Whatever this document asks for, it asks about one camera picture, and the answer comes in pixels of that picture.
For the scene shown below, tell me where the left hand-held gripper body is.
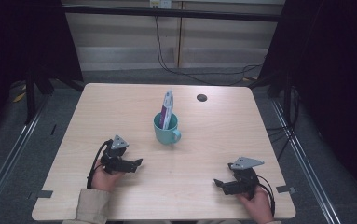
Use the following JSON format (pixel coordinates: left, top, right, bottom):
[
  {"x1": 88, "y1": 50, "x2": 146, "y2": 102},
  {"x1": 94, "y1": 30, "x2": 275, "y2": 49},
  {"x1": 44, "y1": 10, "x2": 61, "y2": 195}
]
[{"x1": 100, "y1": 133, "x2": 130, "y2": 175}]

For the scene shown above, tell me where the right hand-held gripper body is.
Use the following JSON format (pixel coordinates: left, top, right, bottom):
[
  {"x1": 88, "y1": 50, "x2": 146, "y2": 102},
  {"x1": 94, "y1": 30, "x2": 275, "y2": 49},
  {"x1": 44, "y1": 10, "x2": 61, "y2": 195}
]
[{"x1": 227, "y1": 156, "x2": 266, "y2": 201}]

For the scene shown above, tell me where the teal cup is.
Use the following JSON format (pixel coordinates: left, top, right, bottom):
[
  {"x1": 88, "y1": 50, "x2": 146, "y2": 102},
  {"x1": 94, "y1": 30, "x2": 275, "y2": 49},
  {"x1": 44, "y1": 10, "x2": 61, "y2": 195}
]
[{"x1": 153, "y1": 112, "x2": 182, "y2": 146}]

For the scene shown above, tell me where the white and purple toothpaste tube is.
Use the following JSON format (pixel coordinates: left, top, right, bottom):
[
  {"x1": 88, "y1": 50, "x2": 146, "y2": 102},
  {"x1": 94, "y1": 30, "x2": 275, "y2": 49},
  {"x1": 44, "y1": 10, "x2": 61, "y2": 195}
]
[{"x1": 158, "y1": 90, "x2": 175, "y2": 131}]

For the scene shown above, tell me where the person's left hand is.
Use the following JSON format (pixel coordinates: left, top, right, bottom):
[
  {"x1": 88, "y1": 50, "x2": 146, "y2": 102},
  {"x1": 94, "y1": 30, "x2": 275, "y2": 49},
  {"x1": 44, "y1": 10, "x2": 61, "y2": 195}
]
[{"x1": 90, "y1": 167, "x2": 125, "y2": 193}]

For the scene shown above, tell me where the person's right hand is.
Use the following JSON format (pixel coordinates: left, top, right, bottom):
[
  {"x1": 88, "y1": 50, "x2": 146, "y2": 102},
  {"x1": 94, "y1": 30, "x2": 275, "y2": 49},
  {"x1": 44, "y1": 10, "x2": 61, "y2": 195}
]
[{"x1": 236, "y1": 186, "x2": 276, "y2": 224}]

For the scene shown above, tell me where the grey tape strip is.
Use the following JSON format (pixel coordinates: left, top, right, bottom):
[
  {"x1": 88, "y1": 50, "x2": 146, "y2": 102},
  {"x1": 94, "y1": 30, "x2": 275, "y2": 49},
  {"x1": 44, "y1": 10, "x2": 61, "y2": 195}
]
[
  {"x1": 36, "y1": 189, "x2": 54, "y2": 199},
  {"x1": 275, "y1": 185, "x2": 296, "y2": 194}
]

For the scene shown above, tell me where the black stand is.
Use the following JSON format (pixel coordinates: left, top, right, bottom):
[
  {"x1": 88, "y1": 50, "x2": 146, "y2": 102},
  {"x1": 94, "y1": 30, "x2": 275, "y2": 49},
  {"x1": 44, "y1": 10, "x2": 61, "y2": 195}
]
[{"x1": 24, "y1": 66, "x2": 85, "y2": 125}]

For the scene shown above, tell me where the yellow floor tape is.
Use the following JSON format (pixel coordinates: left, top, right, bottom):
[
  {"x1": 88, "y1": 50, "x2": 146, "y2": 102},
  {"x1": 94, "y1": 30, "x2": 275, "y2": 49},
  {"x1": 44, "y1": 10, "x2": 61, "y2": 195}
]
[{"x1": 12, "y1": 91, "x2": 27, "y2": 104}]

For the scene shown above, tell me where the black curtain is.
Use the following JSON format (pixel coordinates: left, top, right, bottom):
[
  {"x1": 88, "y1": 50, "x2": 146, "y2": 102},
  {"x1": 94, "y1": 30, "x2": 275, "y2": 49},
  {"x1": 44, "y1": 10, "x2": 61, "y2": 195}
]
[
  {"x1": 0, "y1": 0, "x2": 85, "y2": 132},
  {"x1": 255, "y1": 0, "x2": 357, "y2": 197}
]

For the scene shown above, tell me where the left hand-held gripper black cable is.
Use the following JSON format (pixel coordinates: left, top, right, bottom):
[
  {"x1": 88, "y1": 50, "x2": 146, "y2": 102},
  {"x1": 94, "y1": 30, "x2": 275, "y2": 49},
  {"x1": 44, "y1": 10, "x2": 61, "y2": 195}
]
[{"x1": 86, "y1": 139, "x2": 114, "y2": 189}]

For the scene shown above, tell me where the hand-held gripper black cable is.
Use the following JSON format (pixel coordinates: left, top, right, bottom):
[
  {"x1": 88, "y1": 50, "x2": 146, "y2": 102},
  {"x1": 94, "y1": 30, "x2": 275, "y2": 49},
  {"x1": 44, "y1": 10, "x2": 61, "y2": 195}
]
[
  {"x1": 86, "y1": 139, "x2": 114, "y2": 189},
  {"x1": 255, "y1": 175, "x2": 276, "y2": 217}
]

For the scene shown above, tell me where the right hand-held gripper black cable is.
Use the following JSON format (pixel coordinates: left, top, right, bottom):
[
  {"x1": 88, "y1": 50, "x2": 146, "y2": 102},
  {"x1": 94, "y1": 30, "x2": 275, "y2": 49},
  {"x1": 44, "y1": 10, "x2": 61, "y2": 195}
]
[{"x1": 255, "y1": 175, "x2": 276, "y2": 217}]

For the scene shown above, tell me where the metal floor rail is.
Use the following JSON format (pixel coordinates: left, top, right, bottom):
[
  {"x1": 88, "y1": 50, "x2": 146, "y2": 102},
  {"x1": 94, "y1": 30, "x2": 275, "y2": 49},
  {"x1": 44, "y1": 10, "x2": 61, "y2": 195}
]
[
  {"x1": 270, "y1": 98, "x2": 342, "y2": 224},
  {"x1": 0, "y1": 92, "x2": 50, "y2": 217}
]

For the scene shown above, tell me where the bundle of black floor cables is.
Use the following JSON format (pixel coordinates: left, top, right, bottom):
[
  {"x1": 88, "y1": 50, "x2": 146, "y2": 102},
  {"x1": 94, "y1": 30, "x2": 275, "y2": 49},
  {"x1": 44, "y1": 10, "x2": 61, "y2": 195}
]
[{"x1": 265, "y1": 86, "x2": 302, "y2": 161}]

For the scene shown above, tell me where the black wall cable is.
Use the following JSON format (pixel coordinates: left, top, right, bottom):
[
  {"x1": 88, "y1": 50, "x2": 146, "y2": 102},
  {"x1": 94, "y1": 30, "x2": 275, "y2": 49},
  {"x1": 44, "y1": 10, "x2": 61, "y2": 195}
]
[{"x1": 154, "y1": 14, "x2": 264, "y2": 87}]

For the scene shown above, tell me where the white wall socket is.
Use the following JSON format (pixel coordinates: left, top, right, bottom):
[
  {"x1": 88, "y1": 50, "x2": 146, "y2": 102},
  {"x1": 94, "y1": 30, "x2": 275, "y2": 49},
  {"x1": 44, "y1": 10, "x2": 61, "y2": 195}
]
[{"x1": 149, "y1": 0, "x2": 172, "y2": 9}]

